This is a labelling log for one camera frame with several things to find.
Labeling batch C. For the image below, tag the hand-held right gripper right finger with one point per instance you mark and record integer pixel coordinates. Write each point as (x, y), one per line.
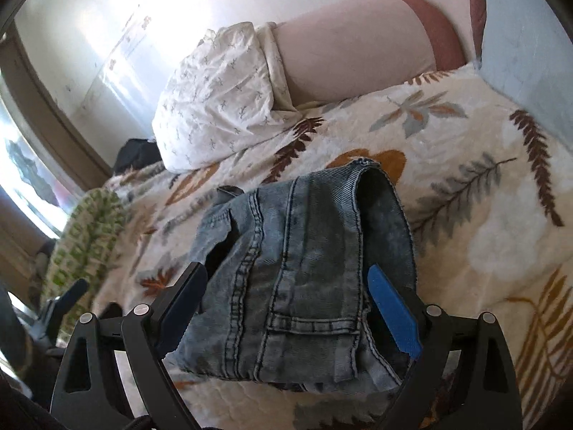
(394, 313)

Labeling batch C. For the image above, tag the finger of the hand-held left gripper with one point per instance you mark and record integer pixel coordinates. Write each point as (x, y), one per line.
(71, 295)

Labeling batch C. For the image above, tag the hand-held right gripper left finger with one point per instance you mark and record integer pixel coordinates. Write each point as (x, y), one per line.
(183, 309)

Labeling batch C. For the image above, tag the blue denim pants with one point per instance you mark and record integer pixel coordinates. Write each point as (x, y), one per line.
(291, 255)

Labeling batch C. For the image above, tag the dark grey clothes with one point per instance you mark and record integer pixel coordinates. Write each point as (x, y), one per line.
(42, 260)

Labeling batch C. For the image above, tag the green patterned blanket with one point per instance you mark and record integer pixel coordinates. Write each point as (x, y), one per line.
(89, 228)

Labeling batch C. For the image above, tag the leaf print blanket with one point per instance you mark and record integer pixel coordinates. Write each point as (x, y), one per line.
(470, 188)

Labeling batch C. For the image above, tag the black cloth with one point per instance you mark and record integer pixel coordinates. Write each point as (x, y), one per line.
(134, 154)

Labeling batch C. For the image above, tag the white patterned pillow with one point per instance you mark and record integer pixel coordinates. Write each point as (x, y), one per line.
(215, 98)

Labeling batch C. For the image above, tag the pink rolled sofa armrest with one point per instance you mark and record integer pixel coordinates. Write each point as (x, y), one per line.
(349, 45)

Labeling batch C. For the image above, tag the light blue cushion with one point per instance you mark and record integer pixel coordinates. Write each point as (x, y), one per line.
(528, 45)

